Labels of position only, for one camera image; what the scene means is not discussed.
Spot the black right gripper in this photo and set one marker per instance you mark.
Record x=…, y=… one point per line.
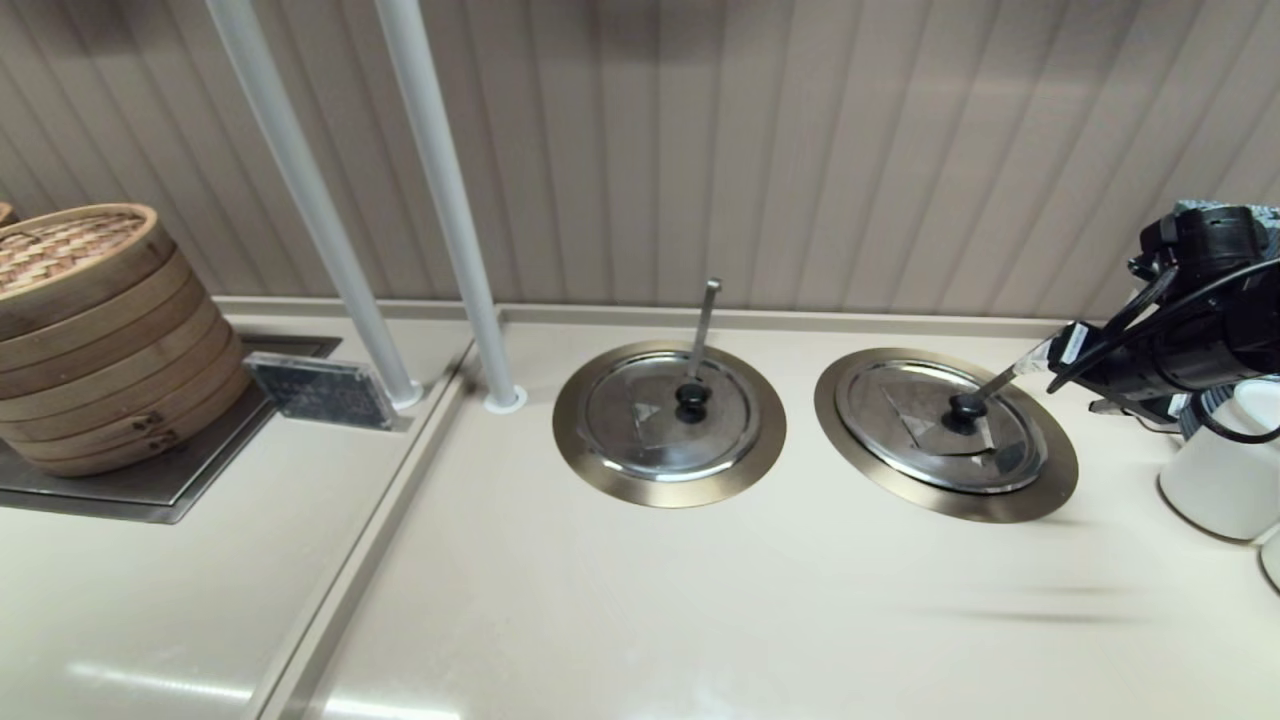
x=1210, y=240

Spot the steel hinged pot lid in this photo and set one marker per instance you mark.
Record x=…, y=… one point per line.
x=640, y=438
x=900, y=440

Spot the grey chopsticks bundle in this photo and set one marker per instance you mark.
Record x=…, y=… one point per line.
x=1272, y=212

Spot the white ceramic jar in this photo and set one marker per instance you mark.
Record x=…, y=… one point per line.
x=1225, y=480

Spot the white round container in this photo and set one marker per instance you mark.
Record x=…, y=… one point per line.
x=1272, y=562

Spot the white metal pole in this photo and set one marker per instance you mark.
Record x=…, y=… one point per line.
x=300, y=180
x=440, y=170

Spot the clear acrylic sign holder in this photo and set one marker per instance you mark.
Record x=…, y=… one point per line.
x=320, y=390

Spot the recessed steel tray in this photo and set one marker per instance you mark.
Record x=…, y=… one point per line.
x=150, y=490

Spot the bamboo steamer stack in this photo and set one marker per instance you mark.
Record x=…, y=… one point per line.
x=100, y=347

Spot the bamboo steamer basket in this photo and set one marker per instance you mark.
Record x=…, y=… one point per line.
x=5, y=213

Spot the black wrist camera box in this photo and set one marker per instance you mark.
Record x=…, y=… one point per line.
x=1070, y=350

